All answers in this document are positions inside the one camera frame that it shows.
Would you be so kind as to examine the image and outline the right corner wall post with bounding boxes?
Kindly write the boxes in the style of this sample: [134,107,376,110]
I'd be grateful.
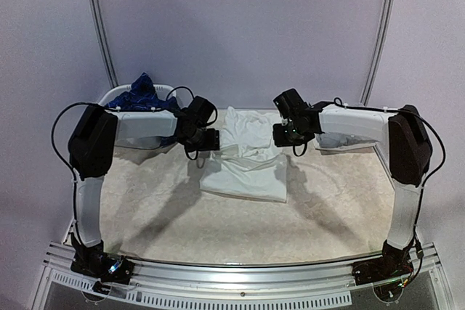
[360,0,394,105]

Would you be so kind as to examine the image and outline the aluminium front rail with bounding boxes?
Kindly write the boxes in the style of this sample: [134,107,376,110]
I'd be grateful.
[28,243,455,309]

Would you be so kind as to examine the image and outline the blue plaid shirt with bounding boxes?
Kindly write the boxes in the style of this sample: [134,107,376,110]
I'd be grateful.
[100,73,180,150]

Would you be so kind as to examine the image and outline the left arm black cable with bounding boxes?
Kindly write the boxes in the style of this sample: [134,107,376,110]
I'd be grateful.
[50,86,204,249]

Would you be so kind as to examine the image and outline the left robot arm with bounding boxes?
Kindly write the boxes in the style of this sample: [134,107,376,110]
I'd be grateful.
[68,96,220,277]

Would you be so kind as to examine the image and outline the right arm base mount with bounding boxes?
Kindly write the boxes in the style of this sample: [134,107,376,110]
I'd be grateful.
[351,235,424,303]

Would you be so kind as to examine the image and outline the corner wall post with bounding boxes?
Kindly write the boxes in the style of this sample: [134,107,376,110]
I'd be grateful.
[89,0,118,88]
[360,0,394,105]

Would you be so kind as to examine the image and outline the white plastic laundry basket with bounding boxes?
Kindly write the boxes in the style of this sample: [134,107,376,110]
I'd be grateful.
[98,84,177,150]

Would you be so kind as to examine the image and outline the white t-shirt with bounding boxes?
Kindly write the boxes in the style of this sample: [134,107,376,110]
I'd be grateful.
[200,106,287,203]

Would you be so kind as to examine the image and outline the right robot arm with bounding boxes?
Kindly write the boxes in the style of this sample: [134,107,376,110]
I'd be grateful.
[272,89,433,278]

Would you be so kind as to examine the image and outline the left corner wall post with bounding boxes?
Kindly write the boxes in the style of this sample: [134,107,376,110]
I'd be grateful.
[89,0,118,88]

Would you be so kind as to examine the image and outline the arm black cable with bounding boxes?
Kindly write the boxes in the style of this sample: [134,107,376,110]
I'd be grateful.
[292,97,447,253]
[50,86,204,249]

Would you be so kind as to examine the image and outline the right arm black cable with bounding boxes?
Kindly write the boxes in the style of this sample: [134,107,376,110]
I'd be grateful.
[292,97,447,253]

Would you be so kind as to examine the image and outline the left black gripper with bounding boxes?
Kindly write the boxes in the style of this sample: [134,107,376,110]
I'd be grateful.
[183,127,219,152]

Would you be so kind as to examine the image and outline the folded grey towel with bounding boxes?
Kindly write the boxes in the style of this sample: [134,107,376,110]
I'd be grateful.
[313,133,376,152]

